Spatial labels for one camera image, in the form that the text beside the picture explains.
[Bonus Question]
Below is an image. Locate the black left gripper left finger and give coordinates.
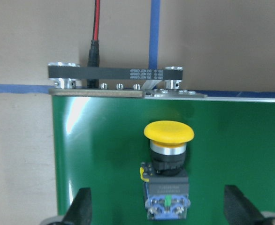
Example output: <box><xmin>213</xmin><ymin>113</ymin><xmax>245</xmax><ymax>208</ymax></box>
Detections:
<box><xmin>61</xmin><ymin>187</ymin><xmax>92</xmax><ymax>225</ymax></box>

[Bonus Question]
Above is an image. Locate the yellow push button switch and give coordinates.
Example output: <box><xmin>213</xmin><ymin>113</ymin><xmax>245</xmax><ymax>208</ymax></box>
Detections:
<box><xmin>139</xmin><ymin>120</ymin><xmax>194</xmax><ymax>221</ymax></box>

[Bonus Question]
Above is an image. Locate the green conveyor belt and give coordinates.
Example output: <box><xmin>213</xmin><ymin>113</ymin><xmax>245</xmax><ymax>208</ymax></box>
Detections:
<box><xmin>48</xmin><ymin>62</ymin><xmax>275</xmax><ymax>225</ymax></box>

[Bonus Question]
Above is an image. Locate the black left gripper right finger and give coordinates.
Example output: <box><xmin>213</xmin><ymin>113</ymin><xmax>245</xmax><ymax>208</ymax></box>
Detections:
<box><xmin>224</xmin><ymin>185</ymin><xmax>269</xmax><ymax>225</ymax></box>

